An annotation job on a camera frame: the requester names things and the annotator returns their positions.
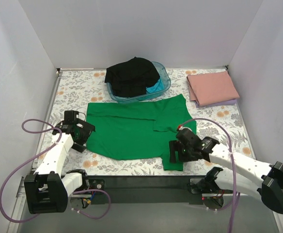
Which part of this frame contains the green t-shirt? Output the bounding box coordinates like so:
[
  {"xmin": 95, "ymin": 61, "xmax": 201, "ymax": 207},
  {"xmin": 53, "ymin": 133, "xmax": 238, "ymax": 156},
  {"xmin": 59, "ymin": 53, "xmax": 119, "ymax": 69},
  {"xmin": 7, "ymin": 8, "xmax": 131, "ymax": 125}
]
[{"xmin": 86, "ymin": 94, "xmax": 191, "ymax": 171}]

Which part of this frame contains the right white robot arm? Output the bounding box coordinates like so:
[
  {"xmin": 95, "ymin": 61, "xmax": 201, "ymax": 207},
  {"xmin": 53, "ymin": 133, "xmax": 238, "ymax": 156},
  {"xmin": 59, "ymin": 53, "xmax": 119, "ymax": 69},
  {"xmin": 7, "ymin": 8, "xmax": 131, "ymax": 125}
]
[{"xmin": 169, "ymin": 128, "xmax": 283, "ymax": 214}]

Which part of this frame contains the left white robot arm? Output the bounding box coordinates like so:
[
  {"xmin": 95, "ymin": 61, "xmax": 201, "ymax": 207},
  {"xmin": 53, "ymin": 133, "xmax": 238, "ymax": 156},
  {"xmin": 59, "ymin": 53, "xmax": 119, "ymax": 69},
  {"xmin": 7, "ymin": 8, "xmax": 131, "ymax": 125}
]
[{"xmin": 24, "ymin": 110, "xmax": 95, "ymax": 214}]

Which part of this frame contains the floral table mat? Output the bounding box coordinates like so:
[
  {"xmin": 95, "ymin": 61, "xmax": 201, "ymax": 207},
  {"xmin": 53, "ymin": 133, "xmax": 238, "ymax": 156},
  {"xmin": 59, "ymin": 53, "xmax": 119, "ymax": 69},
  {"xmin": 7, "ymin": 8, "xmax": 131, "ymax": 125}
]
[{"xmin": 48, "ymin": 68, "xmax": 255, "ymax": 176}]

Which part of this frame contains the folded pink t-shirt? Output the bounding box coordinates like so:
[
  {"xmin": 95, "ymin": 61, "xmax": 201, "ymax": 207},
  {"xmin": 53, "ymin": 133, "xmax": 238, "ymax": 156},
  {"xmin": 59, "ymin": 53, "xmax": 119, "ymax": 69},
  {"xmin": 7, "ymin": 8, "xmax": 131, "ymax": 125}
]
[{"xmin": 187, "ymin": 71, "xmax": 239, "ymax": 105}]

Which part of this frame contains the folded lavender t-shirt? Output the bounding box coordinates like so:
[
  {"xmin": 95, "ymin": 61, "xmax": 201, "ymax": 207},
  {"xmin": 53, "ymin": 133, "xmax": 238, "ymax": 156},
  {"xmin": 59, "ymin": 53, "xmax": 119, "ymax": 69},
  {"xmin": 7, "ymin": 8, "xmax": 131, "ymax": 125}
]
[{"xmin": 194, "ymin": 99, "xmax": 237, "ymax": 108}]

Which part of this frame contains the light blue t-shirt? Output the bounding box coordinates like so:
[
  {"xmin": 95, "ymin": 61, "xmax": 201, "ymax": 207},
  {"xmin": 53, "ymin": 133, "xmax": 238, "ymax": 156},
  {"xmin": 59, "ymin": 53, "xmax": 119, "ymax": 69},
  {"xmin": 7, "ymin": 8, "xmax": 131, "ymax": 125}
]
[{"xmin": 146, "ymin": 78, "xmax": 164, "ymax": 93}]

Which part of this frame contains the black t-shirt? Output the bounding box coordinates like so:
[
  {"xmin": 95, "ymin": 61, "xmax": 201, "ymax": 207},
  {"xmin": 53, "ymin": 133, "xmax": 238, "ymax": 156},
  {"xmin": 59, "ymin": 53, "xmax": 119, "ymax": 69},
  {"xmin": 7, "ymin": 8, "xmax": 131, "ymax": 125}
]
[{"xmin": 105, "ymin": 57, "xmax": 160, "ymax": 98}]

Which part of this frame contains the blue plastic basket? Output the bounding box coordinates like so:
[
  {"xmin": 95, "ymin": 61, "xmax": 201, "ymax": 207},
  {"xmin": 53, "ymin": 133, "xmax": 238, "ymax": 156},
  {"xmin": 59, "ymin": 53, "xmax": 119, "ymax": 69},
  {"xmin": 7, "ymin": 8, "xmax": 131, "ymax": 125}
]
[{"xmin": 106, "ymin": 61, "xmax": 171, "ymax": 104}]

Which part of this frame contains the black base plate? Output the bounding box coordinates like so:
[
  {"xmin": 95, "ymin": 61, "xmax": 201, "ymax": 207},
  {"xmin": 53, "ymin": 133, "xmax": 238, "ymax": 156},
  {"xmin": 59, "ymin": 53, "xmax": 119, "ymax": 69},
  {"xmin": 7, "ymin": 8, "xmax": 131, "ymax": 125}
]
[{"xmin": 86, "ymin": 175, "xmax": 223, "ymax": 205}]

